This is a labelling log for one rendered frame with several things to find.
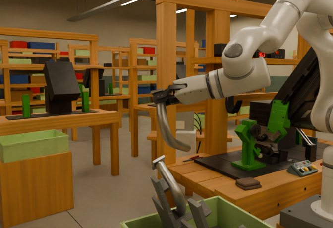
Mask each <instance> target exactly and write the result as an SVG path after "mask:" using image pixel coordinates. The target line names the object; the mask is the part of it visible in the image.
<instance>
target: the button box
mask: <svg viewBox="0 0 333 228"><path fill-rule="evenodd" d="M308 161H309V160H308ZM304 162H305V163H306V164H304V163H303V162H302V161H301V162H300V163H301V164H302V165H300V164H299V162H297V163H295V164H298V166H296V165H295V164H291V166H290V167H289V168H288V169H287V170H286V171H287V172H288V173H290V174H293V175H295V176H298V177H303V176H306V175H310V174H313V173H316V172H318V169H317V168H316V169H313V168H312V170H309V169H308V171H305V172H301V171H300V168H303V169H304V167H307V168H308V166H311V165H312V163H311V162H310V161H309V162H310V163H308V162H306V160H305V161H304Z"/></svg>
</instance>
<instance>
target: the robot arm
mask: <svg viewBox="0 0 333 228"><path fill-rule="evenodd" d="M295 26H296V28H297V31H298V33H299V34H300V36H301V37H302V38H303V39H304V40H305V41H306V42H307V43H308V44H309V45H310V46H311V47H312V48H313V49H314V51H315V53H316V55H317V58H318V63H319V70H320V89H319V93H318V96H317V98H316V101H315V103H314V105H313V108H312V110H311V115H310V119H311V123H312V125H313V126H314V127H315V128H316V129H317V130H319V131H321V132H326V133H331V134H333V36H332V35H331V34H330V33H329V29H333V0H277V1H276V2H275V3H274V5H273V6H272V8H271V9H270V11H269V12H268V14H267V15H266V17H265V18H264V19H263V21H262V22H261V24H260V25H259V27H257V26H248V27H244V28H242V29H240V30H239V31H238V32H237V33H236V34H235V35H234V36H233V37H232V39H231V40H230V41H229V43H228V44H227V46H226V47H225V49H224V51H223V53H222V57H221V61H222V66H223V68H221V69H217V70H214V71H210V72H209V74H206V75H197V76H191V77H187V78H182V79H178V80H175V81H173V85H169V86H168V88H167V89H165V90H164V91H161V92H157V93H154V94H153V98H154V103H155V104H156V103H160V102H164V101H165V102H166V106H169V105H171V104H172V105H175V104H184V105H190V104H194V103H197V102H201V101H204V100H207V99H210V98H212V99H214V98H215V99H216V100H218V99H222V98H226V97H230V96H234V95H238V94H242V93H246V92H250V91H254V90H258V89H262V88H266V87H269V86H270V85H271V79H270V74H269V70H268V67H267V64H266V61H265V60H264V58H263V57H260V58H256V59H252V57H253V54H254V53H255V51H256V50H257V49H259V50H260V51H262V52H263V53H266V54H270V53H273V52H275V51H277V50H278V49H279V48H280V47H281V46H282V45H283V43H284V42H285V40H286V39H287V37H288V36H289V34H290V33H291V31H292V30H293V28H294V27H295ZM176 90H177V93H176V92H175V91H176ZM172 91H173V95H171V94H172ZM311 211H312V212H313V213H314V214H316V215H317V216H319V217H320V218H323V219H325V220H328V221H331V222H333V145H330V146H327V147H326V148H325V149H324V151H323V160H322V186H321V200H318V201H315V202H313V203H312V204H311Z"/></svg>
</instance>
